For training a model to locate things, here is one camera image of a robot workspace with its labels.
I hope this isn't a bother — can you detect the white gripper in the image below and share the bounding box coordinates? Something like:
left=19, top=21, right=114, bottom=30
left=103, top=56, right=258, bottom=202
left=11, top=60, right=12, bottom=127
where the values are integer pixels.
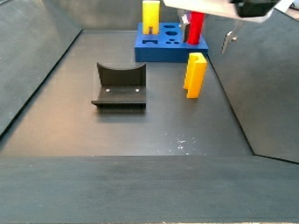
left=163, top=0, right=295, bottom=53

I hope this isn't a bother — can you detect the orange-yellow arch block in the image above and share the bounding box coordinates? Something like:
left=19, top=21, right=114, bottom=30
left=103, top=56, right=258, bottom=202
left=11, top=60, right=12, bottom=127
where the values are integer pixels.
left=183, top=52, right=208, bottom=99

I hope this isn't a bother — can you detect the yellow arch block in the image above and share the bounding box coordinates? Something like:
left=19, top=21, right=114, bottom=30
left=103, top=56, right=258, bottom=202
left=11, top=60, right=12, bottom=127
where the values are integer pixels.
left=143, top=0, right=160, bottom=35

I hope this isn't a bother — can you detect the blue peg board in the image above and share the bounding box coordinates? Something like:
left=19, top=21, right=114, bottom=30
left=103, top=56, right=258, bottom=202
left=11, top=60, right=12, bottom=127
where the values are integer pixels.
left=135, top=23, right=208, bottom=63

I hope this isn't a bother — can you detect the red hexagonal peg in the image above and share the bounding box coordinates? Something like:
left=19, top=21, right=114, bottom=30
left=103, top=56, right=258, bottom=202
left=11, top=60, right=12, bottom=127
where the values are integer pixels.
left=187, top=11, right=204, bottom=45

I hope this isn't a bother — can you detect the black curved stand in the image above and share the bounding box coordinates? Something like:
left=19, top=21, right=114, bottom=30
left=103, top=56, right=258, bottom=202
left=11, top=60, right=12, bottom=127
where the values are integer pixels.
left=91, top=64, right=146, bottom=108

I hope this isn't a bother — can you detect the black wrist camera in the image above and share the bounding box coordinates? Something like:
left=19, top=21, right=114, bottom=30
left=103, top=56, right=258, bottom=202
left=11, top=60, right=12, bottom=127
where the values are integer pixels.
left=230, top=0, right=280, bottom=18

